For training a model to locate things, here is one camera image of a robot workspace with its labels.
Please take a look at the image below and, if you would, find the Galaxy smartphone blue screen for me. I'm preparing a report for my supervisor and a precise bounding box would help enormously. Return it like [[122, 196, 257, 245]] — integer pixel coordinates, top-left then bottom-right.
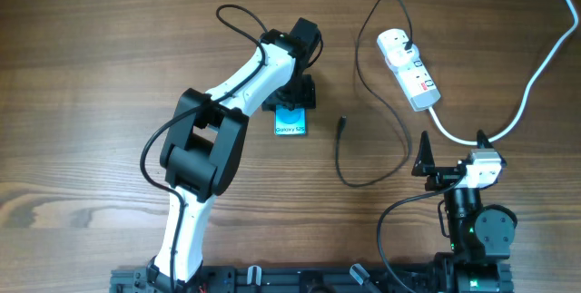
[[274, 106, 307, 136]]

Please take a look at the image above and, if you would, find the black USB charging cable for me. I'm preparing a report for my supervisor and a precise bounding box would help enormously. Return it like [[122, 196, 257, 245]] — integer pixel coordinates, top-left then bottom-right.
[[334, 0, 415, 189]]

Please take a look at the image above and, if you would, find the white USB wall charger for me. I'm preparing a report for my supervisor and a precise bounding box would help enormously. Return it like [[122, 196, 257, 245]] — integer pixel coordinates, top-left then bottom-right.
[[385, 44, 419, 72]]

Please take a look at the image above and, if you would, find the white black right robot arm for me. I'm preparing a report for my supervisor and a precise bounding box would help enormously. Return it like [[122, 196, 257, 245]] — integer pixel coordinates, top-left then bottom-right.
[[411, 131, 517, 293]]

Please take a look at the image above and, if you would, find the white power strip cord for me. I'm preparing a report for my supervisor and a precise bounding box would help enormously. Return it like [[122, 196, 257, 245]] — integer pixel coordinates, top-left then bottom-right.
[[427, 0, 581, 147]]

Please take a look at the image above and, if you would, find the white power strip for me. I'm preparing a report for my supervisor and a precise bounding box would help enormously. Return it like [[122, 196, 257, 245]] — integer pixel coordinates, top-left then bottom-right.
[[377, 28, 441, 112]]

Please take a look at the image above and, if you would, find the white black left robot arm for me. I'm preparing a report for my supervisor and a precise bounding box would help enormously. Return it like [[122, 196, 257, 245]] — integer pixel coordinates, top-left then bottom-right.
[[146, 18, 323, 292]]

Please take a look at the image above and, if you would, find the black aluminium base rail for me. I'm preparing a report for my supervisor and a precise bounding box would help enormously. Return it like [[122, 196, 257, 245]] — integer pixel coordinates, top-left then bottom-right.
[[109, 263, 514, 293]]

